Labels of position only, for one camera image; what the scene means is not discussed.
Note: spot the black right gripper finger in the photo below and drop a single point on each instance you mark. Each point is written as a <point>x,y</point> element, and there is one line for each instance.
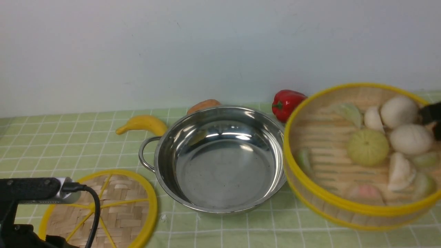
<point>431,115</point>

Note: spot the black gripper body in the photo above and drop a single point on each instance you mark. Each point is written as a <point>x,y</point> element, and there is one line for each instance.
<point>22,235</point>

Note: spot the bamboo steamer basket yellow rim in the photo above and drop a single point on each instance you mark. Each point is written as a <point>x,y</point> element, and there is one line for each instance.
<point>319,170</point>

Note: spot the woven bamboo steamer lid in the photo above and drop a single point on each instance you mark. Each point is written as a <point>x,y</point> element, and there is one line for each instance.
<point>129,210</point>

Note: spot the stainless steel pot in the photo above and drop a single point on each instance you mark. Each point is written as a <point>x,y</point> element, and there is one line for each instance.
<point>221,160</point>

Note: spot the white round bun lower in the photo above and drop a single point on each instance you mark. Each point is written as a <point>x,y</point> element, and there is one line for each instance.
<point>411,139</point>

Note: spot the white round bun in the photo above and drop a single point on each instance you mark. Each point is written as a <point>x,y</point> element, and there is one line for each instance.
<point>411,139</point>
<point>399,110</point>

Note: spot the white round bun upper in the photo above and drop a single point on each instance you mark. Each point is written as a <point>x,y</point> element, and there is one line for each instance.
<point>399,110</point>

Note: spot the pale green dumpling right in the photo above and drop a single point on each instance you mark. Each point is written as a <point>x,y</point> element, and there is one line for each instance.
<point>429,160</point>

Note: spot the pale green dumpling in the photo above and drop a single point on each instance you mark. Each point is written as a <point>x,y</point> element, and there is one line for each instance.
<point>350,112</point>
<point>429,160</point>

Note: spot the small white garlic bun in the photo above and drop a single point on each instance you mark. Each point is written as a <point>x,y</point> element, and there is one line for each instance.
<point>372,119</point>

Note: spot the white folded dumpling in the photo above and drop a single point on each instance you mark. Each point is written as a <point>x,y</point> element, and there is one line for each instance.
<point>401,172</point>

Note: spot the green round bun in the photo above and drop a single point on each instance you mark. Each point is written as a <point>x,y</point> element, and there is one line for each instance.
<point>368,147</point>

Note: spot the pale green dumpling top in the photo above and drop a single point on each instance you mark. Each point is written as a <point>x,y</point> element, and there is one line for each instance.
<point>350,112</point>

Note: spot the pink peach bun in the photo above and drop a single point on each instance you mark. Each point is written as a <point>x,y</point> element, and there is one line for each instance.
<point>365,194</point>

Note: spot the green checkered tablecloth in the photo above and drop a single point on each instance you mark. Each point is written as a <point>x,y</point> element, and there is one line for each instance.
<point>79,144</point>

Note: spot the red bell pepper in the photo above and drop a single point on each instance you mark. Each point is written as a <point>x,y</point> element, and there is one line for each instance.
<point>285,102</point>

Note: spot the yellow banana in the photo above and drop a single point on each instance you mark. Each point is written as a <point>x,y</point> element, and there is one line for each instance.
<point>148,123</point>

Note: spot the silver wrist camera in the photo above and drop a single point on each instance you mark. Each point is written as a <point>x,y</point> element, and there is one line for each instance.
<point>40,190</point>

